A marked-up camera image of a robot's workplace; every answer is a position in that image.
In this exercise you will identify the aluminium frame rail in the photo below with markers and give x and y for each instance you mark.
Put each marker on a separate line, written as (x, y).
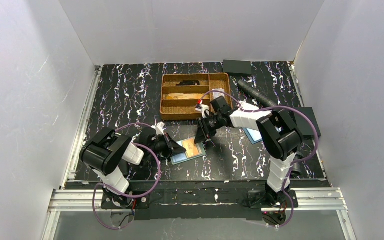
(202, 199)

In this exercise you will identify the black flat box rear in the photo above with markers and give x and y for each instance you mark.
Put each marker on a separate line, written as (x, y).
(237, 67)

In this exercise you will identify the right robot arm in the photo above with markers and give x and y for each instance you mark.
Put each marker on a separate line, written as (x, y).
(280, 135)

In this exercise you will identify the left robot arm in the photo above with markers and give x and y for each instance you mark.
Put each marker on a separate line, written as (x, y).
(107, 151)

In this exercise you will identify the blue card holder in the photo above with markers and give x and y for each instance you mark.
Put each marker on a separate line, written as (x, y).
(253, 136)

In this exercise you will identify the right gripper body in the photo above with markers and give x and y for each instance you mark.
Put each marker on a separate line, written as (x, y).
(206, 126)

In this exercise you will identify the black object in tray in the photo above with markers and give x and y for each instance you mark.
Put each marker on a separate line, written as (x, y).
(188, 83)

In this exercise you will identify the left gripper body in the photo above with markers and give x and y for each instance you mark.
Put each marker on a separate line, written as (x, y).
(167, 145)

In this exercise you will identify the silver VIP card upper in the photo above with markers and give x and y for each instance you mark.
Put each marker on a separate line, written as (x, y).
(218, 92)

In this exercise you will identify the woven brown organizer tray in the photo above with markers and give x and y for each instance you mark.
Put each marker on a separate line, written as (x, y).
(182, 110)

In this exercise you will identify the orange VIP credit card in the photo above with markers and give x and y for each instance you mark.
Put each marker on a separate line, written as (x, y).
(192, 149)

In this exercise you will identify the green card holder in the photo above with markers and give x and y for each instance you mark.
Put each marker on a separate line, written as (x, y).
(181, 158)

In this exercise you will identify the tan cards in tray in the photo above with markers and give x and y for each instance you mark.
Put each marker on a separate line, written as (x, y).
(183, 96)

